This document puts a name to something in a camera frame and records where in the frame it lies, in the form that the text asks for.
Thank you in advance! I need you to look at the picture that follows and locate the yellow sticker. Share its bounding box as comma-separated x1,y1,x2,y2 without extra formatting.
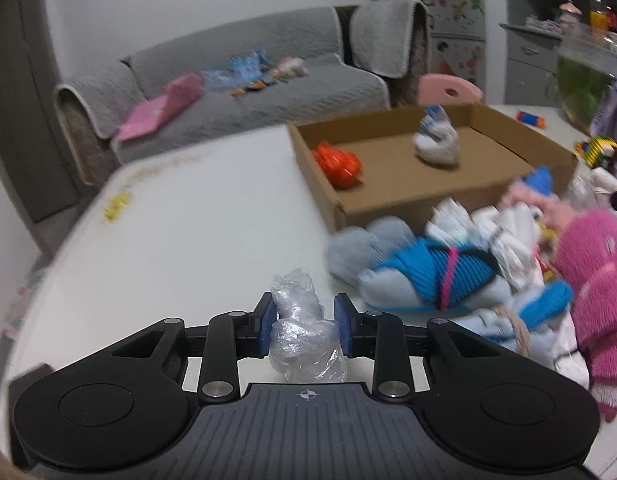
103,194,134,222

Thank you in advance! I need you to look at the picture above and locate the orange mesh bundle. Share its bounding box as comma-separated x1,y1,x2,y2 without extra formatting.
313,142,363,191

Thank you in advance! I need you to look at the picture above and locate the white striped sock bundle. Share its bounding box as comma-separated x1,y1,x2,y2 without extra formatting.
426,197,489,251

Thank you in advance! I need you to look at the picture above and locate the grey sofa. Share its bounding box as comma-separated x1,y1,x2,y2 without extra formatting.
53,0,432,188

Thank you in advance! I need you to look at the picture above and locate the hot pink fluffy sock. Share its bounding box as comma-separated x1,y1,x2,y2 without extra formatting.
553,207,617,423

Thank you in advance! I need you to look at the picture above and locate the orange drink bottle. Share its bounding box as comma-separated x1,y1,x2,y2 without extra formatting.
589,0,612,36

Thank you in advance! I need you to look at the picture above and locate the blue toy package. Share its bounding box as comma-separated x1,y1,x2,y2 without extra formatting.
201,49,269,92

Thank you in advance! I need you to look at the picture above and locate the white desktop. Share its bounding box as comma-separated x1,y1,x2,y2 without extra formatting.
0,105,617,480

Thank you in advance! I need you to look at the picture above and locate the light blue sock bundle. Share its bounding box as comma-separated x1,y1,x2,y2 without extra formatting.
459,280,574,361

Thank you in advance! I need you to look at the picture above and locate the white pink toy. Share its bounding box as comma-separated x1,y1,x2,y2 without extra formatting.
268,56,309,82

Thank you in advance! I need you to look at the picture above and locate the beige rope loop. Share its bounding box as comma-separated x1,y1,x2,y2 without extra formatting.
489,305,532,356

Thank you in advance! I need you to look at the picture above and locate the grey sock bundle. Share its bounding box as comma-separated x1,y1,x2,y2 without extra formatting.
325,216,417,286

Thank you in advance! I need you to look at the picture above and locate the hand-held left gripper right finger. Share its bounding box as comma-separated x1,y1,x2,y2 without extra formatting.
333,292,504,403

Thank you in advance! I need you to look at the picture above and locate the grey cabinet with shelves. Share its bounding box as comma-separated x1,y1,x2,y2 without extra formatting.
499,0,617,106

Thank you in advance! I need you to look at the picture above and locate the pink plastic chair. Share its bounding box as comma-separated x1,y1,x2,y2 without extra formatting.
417,74,483,108

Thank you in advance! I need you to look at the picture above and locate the fridge with flower stickers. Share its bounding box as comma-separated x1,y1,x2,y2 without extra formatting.
366,0,489,106

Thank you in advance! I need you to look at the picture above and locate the brown cardboard box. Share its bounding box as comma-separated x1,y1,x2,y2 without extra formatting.
287,104,579,233

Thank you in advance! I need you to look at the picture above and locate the blue striped sock bundle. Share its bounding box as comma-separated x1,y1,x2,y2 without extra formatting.
361,237,512,313

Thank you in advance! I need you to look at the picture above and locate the glass fish tank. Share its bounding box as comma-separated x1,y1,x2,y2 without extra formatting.
556,35,617,128

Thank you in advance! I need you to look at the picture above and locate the clear plastic wrap bundle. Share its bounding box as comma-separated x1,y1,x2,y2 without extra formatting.
268,266,348,385

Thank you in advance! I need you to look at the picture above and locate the light pink plush toy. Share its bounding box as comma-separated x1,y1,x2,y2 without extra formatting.
501,166,597,231

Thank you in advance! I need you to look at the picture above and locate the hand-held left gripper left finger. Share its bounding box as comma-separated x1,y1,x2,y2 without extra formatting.
108,291,279,403

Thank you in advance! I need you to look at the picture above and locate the pink cushion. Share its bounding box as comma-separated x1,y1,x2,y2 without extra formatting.
117,72,204,142

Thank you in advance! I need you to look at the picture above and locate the dark wooden door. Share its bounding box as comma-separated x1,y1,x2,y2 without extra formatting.
0,0,84,223

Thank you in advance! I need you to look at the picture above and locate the white blue sock bundle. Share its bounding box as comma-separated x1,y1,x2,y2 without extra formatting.
413,105,462,168

